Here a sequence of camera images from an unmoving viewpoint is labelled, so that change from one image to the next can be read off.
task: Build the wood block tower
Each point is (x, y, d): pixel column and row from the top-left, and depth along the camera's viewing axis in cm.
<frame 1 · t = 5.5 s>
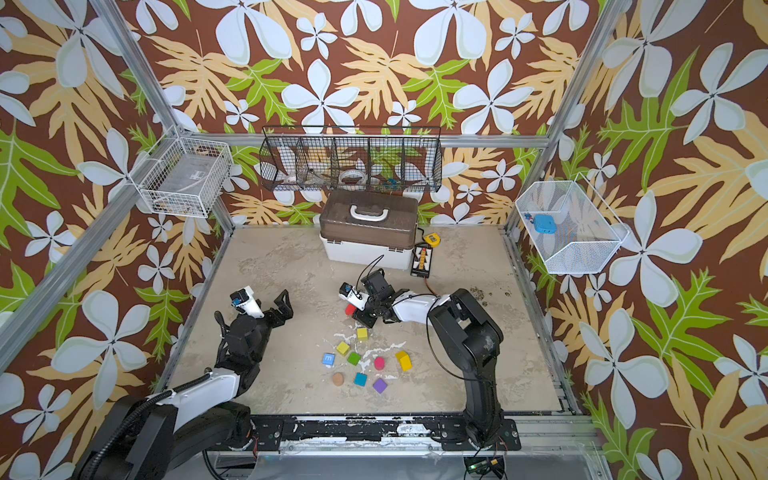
left hand: (271, 292, 85), fingers open
right hand: (354, 310, 96), fingers open
yellow-green small cube upper: (362, 334, 90), point 3 cm above the table
yellow-green cube lower: (343, 348, 88), point 3 cm above the table
blue letter cube: (328, 359, 88), on the table
green wood cube: (354, 358, 88), on the table
pink wood cylinder: (379, 363, 87), on the table
yellow wood block: (404, 360, 86), point 2 cm above the table
tan wood cylinder: (338, 379, 84), point 2 cm above the table
teal wood cube: (360, 379, 85), on the table
purple wood cube: (379, 385, 84), on the table
brown lid storage box: (371, 230, 95), point 20 cm above the table
blue object in basket: (545, 223, 87), point 28 cm above the table
black battery pack: (421, 259, 110), point 2 cm above the table
yellow connector plug: (433, 239, 117), point 2 cm above the table

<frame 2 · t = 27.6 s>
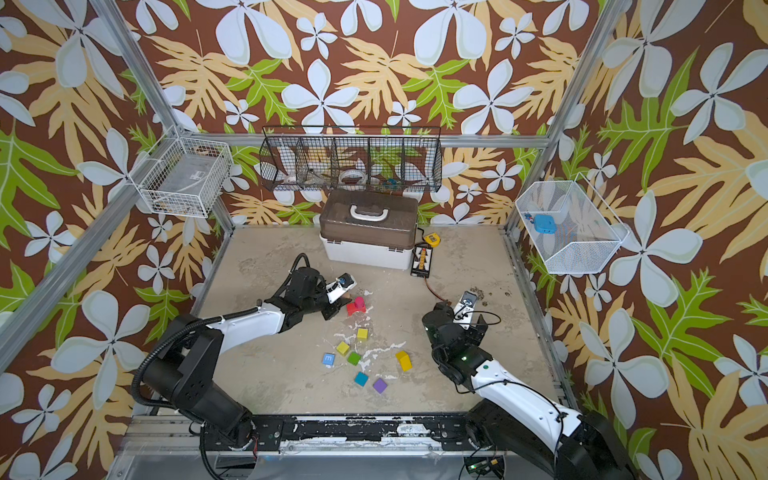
left hand: (344, 288, 91), fingers open
right hand: (455, 308, 83), fingers open
pink wood cylinder: (360, 301, 97), point 4 cm above the table
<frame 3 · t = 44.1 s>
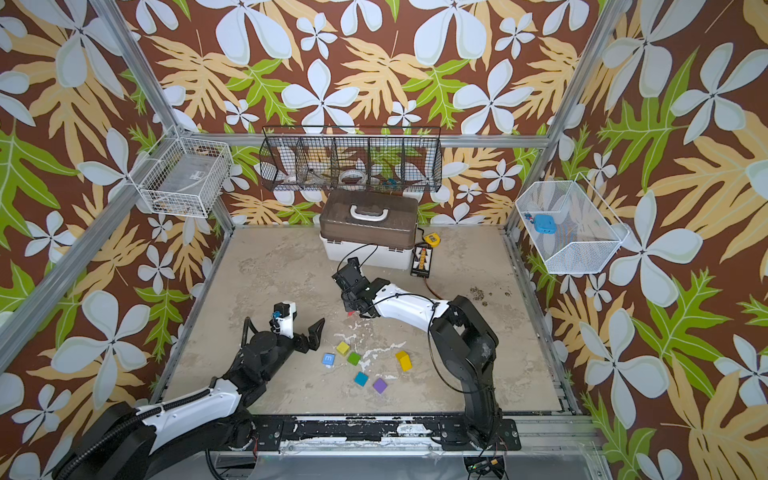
left hand: (307, 313, 84), fingers open
right hand: (352, 294, 92), fingers closed
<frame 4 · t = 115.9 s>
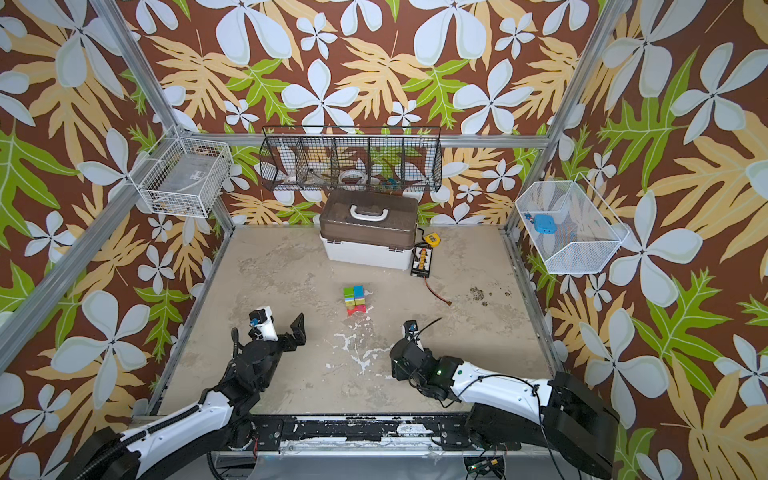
left hand: (285, 313, 83), fingers open
right hand: (396, 358, 84), fingers open
yellow-green cube lower: (350, 305, 93), point 6 cm above the table
green wood cube: (348, 292, 93), point 10 cm above the table
teal wood cube: (359, 291, 90), point 12 cm above the table
